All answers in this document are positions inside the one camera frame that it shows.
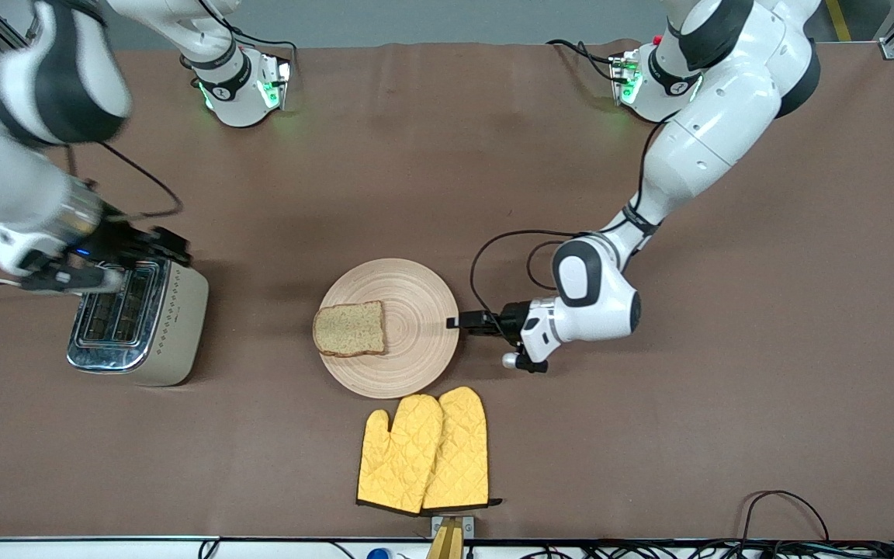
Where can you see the round wooden plate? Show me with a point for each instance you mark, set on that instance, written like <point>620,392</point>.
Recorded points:
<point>416,341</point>

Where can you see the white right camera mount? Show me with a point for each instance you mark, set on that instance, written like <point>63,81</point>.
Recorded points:
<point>20,247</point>

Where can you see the small metal bracket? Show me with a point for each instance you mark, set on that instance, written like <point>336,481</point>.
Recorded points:
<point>469,528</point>

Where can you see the beige and chrome toaster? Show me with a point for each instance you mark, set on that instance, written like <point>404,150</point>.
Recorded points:
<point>168,334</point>

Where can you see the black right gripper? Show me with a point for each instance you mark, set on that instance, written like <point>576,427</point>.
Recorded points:
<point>123,236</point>

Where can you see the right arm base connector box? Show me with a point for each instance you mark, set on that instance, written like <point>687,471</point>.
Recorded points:
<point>275,81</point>

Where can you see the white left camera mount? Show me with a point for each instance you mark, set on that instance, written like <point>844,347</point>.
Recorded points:
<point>538,338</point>

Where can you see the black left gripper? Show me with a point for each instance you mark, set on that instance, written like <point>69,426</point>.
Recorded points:
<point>511,320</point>

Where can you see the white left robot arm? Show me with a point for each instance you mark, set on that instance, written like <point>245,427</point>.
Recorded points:
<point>719,124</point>

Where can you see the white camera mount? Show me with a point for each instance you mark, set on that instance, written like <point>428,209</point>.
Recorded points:
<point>538,338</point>
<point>20,247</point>

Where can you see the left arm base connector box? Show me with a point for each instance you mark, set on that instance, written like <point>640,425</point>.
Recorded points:
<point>625,78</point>

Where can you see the brown bread slice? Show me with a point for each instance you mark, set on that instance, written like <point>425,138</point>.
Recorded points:
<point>350,330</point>

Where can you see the yellow quilted oven mitt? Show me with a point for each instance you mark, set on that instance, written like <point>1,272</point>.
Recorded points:
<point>462,450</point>
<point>396,458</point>

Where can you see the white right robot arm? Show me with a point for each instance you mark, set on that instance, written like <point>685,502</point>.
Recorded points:
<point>233,97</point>

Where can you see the small blue cap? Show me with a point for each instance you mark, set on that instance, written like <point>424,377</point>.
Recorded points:
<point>378,554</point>

